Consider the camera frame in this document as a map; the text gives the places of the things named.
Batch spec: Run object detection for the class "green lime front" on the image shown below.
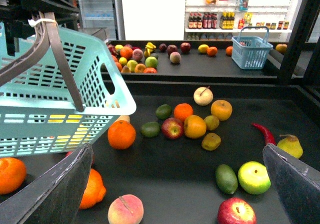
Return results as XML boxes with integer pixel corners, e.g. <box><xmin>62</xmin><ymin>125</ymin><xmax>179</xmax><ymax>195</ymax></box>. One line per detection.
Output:
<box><xmin>215</xmin><ymin>164</ymin><xmax>238</xmax><ymax>194</ymax></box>

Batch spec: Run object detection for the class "orange far shelf right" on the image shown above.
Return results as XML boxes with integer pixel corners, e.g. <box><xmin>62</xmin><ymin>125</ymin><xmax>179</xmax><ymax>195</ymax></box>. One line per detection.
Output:
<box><xmin>206</xmin><ymin>47</ymin><xmax>218</xmax><ymax>57</ymax></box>

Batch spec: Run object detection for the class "large orange near lemon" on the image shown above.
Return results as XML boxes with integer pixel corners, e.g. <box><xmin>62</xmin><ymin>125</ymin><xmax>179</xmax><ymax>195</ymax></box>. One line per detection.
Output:
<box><xmin>107</xmin><ymin>120</ymin><xmax>136</xmax><ymax>150</ymax></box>

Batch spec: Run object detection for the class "peach on far shelf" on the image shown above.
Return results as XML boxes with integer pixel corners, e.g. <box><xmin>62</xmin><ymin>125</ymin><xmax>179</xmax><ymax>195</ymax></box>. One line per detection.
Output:
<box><xmin>169</xmin><ymin>52</ymin><xmax>181</xmax><ymax>64</ymax></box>

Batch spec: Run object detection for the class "olive kiwi lower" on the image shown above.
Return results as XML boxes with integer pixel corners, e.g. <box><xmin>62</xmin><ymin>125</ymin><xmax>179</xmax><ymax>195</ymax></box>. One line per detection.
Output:
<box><xmin>201</xmin><ymin>133</ymin><xmax>222</xmax><ymax>151</ymax></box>

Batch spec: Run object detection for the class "orange at left edge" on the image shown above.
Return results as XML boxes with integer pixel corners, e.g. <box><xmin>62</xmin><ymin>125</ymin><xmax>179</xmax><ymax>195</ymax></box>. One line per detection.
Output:
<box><xmin>0</xmin><ymin>157</ymin><xmax>27</xmax><ymax>195</ymax></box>

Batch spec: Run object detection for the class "red apple front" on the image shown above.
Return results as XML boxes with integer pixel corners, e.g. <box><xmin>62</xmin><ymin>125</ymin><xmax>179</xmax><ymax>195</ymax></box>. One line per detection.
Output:
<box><xmin>217</xmin><ymin>197</ymin><xmax>257</xmax><ymax>224</ymax></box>

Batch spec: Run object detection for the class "red yellow apple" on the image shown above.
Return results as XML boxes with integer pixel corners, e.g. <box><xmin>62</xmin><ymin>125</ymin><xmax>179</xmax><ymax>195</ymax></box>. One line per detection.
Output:
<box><xmin>161</xmin><ymin>117</ymin><xmax>184</xmax><ymax>140</ymax></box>

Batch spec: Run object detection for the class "green lime upper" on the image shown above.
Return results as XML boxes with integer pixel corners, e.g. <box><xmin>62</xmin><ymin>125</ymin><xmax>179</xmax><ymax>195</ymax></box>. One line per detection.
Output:
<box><xmin>155</xmin><ymin>104</ymin><xmax>172</xmax><ymax>120</ymax></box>

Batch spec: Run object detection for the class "yellow orange persimmon fruit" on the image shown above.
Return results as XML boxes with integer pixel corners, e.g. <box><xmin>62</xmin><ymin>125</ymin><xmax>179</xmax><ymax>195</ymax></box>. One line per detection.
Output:
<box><xmin>184</xmin><ymin>115</ymin><xmax>207</xmax><ymax>139</ymax></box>

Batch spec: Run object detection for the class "bright green apple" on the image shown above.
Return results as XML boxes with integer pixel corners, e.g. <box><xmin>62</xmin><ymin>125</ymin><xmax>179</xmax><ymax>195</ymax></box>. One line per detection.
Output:
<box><xmin>238</xmin><ymin>161</ymin><xmax>271</xmax><ymax>195</ymax></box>

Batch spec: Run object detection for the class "small orange tangerine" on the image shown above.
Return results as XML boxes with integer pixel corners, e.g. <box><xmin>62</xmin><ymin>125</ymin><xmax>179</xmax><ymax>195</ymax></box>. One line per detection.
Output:
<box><xmin>173</xmin><ymin>103</ymin><xmax>194</xmax><ymax>122</ymax></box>

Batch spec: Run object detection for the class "black metal shelf rack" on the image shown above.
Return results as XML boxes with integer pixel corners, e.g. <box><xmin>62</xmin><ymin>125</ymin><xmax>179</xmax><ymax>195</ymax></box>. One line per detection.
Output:
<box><xmin>0</xmin><ymin>0</ymin><xmax>320</xmax><ymax>224</ymax></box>

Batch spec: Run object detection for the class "red chili pepper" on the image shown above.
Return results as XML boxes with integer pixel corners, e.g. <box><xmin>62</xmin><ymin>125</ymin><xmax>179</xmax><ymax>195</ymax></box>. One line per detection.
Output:
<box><xmin>251</xmin><ymin>123</ymin><xmax>276</xmax><ymax>146</ymax></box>

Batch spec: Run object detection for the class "olive kiwi upper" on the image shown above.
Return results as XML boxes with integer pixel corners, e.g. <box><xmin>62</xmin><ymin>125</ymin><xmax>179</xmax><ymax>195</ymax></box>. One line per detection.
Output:
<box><xmin>204</xmin><ymin>115</ymin><xmax>220</xmax><ymax>131</ymax></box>

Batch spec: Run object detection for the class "bumpy orange front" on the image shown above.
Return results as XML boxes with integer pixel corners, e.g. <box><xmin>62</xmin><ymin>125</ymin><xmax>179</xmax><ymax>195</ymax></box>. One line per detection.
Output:
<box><xmin>79</xmin><ymin>168</ymin><xmax>107</xmax><ymax>209</ymax></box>

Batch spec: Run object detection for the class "teal plastic shopping basket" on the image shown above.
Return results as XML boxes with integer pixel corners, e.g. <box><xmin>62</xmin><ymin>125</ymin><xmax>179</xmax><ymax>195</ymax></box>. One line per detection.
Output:
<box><xmin>0</xmin><ymin>11</ymin><xmax>138</xmax><ymax>158</ymax></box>

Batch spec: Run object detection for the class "white pear with stem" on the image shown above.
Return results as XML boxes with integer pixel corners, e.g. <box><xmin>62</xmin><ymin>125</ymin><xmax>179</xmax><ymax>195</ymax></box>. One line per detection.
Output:
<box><xmin>117</xmin><ymin>115</ymin><xmax>131</xmax><ymax>123</ymax></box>

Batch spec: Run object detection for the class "small blue plastic basket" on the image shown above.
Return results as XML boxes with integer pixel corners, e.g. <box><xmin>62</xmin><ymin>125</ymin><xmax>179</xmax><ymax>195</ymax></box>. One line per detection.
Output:
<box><xmin>231</xmin><ymin>26</ymin><xmax>273</xmax><ymax>70</ymax></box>

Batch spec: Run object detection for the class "pink peach front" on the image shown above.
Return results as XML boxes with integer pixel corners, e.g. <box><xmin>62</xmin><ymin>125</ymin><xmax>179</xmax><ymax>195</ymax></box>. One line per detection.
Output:
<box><xmin>108</xmin><ymin>194</ymin><xmax>144</xmax><ymax>224</ymax></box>

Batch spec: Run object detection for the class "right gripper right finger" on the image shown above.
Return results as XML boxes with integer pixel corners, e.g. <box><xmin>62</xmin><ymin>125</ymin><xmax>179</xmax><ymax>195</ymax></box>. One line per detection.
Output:
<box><xmin>262</xmin><ymin>144</ymin><xmax>320</xmax><ymax>223</ymax></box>

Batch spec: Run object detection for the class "white pear long stem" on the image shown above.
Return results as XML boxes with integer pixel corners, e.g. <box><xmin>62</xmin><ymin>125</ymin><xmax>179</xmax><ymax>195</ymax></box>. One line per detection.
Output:
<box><xmin>193</xmin><ymin>87</ymin><xmax>214</xmax><ymax>106</ymax></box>

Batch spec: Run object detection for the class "green lime near apple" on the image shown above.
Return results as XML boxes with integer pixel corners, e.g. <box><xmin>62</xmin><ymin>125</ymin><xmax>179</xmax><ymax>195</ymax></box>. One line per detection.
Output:
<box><xmin>140</xmin><ymin>122</ymin><xmax>161</xmax><ymax>138</ymax></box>

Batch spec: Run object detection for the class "olive kiwi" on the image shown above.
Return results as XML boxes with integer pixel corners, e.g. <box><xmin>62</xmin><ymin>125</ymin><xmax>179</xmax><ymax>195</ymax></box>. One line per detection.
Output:
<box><xmin>201</xmin><ymin>133</ymin><xmax>222</xmax><ymax>151</ymax></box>
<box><xmin>204</xmin><ymin>115</ymin><xmax>220</xmax><ymax>131</ymax></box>

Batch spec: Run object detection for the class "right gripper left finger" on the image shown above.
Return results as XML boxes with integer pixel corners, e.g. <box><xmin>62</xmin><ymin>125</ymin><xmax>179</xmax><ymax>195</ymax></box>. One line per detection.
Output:
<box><xmin>0</xmin><ymin>143</ymin><xmax>93</xmax><ymax>223</ymax></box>

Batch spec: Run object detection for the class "white sauce shelf unit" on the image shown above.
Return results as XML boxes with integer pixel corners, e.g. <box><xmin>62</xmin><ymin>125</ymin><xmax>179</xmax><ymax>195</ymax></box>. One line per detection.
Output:
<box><xmin>184</xmin><ymin>0</ymin><xmax>299</xmax><ymax>42</ymax></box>

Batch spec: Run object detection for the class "yellow pear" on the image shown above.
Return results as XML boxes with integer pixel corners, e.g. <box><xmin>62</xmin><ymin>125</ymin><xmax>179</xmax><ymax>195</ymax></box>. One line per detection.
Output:
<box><xmin>277</xmin><ymin>134</ymin><xmax>303</xmax><ymax>159</ymax></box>

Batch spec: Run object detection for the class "yellow lemon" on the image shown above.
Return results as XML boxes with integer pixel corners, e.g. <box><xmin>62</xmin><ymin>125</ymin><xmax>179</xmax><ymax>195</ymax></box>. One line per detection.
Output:
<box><xmin>47</xmin><ymin>114</ymin><xmax>89</xmax><ymax>145</ymax></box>

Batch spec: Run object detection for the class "yellow lemon far shelf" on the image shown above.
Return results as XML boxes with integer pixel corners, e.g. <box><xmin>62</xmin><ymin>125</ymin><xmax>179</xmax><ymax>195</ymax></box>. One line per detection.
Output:
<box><xmin>198</xmin><ymin>44</ymin><xmax>209</xmax><ymax>54</ymax></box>

